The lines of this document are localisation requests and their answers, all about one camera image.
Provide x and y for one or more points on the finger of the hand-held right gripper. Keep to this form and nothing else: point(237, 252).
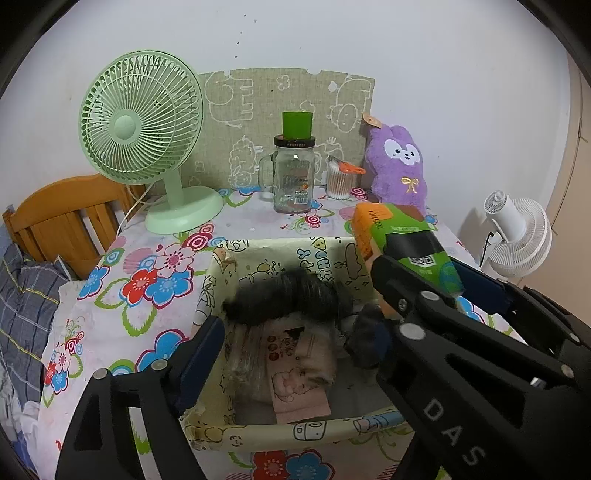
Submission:
point(401, 295)
point(480, 286)

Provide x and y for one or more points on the pink cartoon card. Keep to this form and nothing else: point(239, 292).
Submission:
point(300, 397)

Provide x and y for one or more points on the colourful printed packet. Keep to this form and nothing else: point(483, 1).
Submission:
point(397, 230)

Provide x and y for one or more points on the grey sock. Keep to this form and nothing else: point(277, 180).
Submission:
point(362, 341)

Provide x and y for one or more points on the green desk fan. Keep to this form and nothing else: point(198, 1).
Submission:
point(124, 124)

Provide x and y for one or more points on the yellow cartoon fabric box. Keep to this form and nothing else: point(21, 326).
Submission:
point(258, 436)

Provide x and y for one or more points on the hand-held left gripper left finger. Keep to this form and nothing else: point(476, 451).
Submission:
point(203, 355)

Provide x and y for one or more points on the white standing fan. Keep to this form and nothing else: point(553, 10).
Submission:
point(521, 235)

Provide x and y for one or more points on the translucent white plastic packet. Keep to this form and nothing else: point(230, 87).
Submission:
point(244, 360)

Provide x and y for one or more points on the floral tablecloth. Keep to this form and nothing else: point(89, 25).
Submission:
point(152, 272)

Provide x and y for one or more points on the blue plaid pillow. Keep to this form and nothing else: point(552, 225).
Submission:
point(23, 300)

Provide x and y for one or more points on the glass jar mug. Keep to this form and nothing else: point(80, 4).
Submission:
point(293, 184)

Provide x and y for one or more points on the cotton swab jar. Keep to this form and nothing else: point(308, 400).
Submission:
point(338, 184)

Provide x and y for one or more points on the white bedding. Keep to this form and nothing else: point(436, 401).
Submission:
point(23, 429)

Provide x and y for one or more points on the beige door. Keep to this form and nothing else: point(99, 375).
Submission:
point(572, 161)

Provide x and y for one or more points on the small orange scissors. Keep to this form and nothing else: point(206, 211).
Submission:
point(351, 169)

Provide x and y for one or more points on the green cartoon printed board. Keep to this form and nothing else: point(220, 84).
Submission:
point(258, 101)

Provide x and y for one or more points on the purple plush bunny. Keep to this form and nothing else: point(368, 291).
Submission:
point(392, 180)

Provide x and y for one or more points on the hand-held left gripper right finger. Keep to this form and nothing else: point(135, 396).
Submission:
point(382, 339)

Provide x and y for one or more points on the green plastic cup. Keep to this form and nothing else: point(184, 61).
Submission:
point(297, 124)

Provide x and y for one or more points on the black fabric bundle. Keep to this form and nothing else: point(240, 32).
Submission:
point(286, 295)

